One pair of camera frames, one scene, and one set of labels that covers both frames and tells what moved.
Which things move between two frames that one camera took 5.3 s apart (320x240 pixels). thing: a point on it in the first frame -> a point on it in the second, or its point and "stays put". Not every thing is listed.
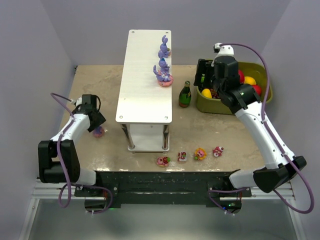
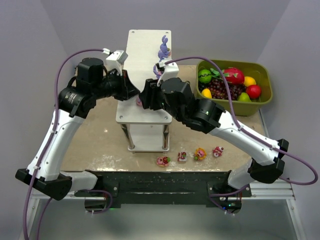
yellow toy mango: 206,93 stays put
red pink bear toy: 218,151 stays put
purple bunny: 98,132 -> 138,102
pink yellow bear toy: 200,154 stays put
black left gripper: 97,120 -> 124,83
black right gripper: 200,72 -> 152,93
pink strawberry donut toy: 163,161 stays put
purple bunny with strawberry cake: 164,52 stays put
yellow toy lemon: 249,80 stays put
